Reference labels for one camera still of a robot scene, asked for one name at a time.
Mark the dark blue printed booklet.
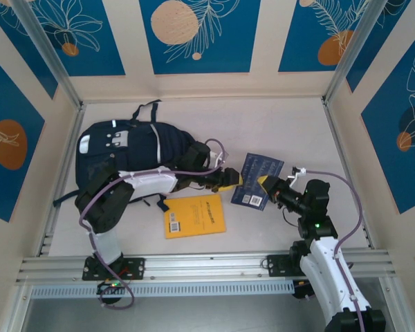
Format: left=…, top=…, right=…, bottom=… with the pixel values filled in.
left=230, top=152, right=285, bottom=211

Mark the aluminium mounting rail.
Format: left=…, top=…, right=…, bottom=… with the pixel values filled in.
left=15, top=249, right=398, bottom=284

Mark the aluminium front leg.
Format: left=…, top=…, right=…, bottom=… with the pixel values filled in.
left=0, top=282, right=33, bottom=332
left=378, top=276, right=415, bottom=332

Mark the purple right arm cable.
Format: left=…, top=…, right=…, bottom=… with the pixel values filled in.
left=299, top=169, right=365, bottom=332

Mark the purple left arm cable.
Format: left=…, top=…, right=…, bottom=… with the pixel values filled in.
left=79, top=138, right=231, bottom=309

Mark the aluminium frame post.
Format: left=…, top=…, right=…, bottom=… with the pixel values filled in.
left=323, top=0, right=390, bottom=104
left=10, top=0, right=83, bottom=109

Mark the white slotted cable duct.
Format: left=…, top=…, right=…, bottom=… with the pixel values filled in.
left=30, top=280, right=295, bottom=299

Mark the thin black right camera cable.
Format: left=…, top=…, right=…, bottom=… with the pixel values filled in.
left=282, top=207, right=300, bottom=228

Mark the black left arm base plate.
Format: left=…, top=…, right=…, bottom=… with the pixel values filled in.
left=82, top=257, right=147, bottom=282

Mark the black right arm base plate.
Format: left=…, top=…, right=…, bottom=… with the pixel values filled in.
left=266, top=254, right=293, bottom=277

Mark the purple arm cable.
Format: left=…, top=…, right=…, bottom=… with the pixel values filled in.
left=299, top=169, right=365, bottom=332
left=79, top=138, right=231, bottom=309

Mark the yellow softcover book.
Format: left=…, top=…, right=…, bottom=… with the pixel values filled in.
left=163, top=193, right=227, bottom=239

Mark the aluminium side rail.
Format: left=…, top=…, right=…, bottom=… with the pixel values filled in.
left=323, top=98, right=376, bottom=250
left=37, top=102, right=88, bottom=257

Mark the navy blue student backpack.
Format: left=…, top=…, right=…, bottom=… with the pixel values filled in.
left=53, top=99, right=208, bottom=212

